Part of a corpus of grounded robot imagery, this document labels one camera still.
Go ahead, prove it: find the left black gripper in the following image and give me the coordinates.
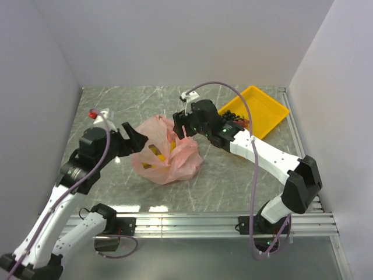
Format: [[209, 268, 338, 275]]
[[97, 121, 149, 167]]

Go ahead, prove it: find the pink plastic bag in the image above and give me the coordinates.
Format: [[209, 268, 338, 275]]
[[131, 115, 203, 185]]

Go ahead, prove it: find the yellow lemon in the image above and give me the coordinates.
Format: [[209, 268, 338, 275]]
[[142, 145, 166, 169], [170, 140, 176, 152]]

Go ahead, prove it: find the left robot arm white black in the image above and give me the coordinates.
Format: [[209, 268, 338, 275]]
[[1, 122, 148, 279]]

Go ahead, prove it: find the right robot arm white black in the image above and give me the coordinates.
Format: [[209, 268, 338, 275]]
[[173, 97, 322, 233]]

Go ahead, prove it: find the dark purple grape bunch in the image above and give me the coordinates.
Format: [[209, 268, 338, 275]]
[[221, 110, 242, 121]]

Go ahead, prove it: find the red grape bunch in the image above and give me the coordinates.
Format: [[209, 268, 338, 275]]
[[235, 118, 249, 129]]

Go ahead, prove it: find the yellow plastic tray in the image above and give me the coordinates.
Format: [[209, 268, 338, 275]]
[[218, 86, 290, 139]]

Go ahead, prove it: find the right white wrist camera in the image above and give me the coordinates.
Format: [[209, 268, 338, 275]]
[[180, 91, 200, 116]]

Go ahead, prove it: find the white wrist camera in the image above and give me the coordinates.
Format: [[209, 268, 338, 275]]
[[180, 91, 200, 116], [88, 108, 115, 130]]

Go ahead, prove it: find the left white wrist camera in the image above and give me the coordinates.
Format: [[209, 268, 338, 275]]
[[88, 108, 115, 130]]

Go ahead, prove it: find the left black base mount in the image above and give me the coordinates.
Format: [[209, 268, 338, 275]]
[[94, 217, 139, 259]]

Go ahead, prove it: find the aluminium rail frame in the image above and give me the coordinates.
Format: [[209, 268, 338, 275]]
[[59, 86, 351, 279]]

